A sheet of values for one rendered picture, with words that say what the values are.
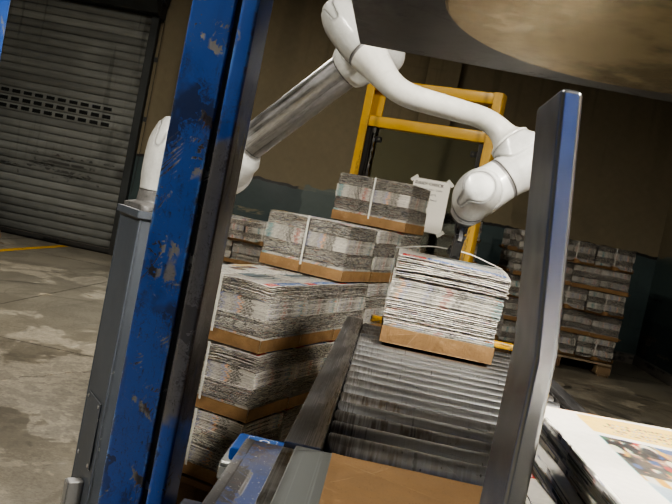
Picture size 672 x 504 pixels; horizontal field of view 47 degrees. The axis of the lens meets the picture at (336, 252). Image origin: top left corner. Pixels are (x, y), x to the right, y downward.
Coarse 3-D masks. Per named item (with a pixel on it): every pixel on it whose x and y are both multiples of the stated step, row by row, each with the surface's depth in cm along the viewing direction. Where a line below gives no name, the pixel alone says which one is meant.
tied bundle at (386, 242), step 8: (352, 224) 339; (384, 232) 329; (392, 232) 338; (376, 240) 325; (384, 240) 331; (392, 240) 340; (400, 240) 349; (376, 248) 326; (384, 248) 334; (392, 248) 342; (376, 256) 327; (384, 256) 336; (392, 256) 345; (376, 264) 328; (384, 264) 336; (392, 264) 345; (384, 272) 339; (392, 272) 348
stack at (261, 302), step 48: (240, 288) 250; (288, 288) 256; (336, 288) 293; (384, 288) 345; (288, 336) 265; (240, 384) 249; (288, 384) 273; (192, 432) 256; (240, 432) 249; (288, 432) 282; (192, 480) 255
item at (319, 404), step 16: (352, 320) 225; (352, 336) 195; (336, 352) 169; (352, 352) 173; (336, 368) 152; (320, 384) 135; (336, 384) 138; (320, 400) 124; (336, 400) 126; (304, 416) 113; (320, 416) 114; (304, 432) 105; (320, 432) 106; (320, 448) 99
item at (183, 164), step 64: (256, 0) 89; (192, 64) 90; (256, 64) 94; (192, 128) 90; (192, 192) 90; (192, 256) 91; (192, 320) 91; (128, 384) 92; (192, 384) 95; (128, 448) 92
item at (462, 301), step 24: (408, 264) 191; (432, 264) 191; (456, 264) 194; (408, 288) 193; (432, 288) 191; (456, 288) 191; (480, 288) 190; (504, 288) 190; (384, 312) 194; (408, 312) 193; (432, 312) 192; (456, 312) 192; (480, 312) 191; (456, 336) 192; (480, 336) 192
